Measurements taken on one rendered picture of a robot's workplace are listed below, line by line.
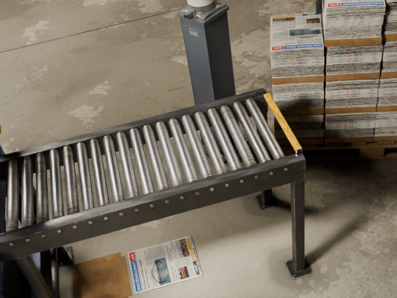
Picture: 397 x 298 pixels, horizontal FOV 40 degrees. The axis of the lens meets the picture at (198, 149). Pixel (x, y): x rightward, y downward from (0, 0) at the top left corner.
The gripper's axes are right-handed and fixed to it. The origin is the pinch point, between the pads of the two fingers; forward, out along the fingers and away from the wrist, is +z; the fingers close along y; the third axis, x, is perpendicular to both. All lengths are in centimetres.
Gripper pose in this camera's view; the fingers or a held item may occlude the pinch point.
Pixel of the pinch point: (319, 7)
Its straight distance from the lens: 306.4
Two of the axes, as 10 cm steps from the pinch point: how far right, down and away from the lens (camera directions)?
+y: 1.0, -6.8, 7.2
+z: 1.3, 7.3, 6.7
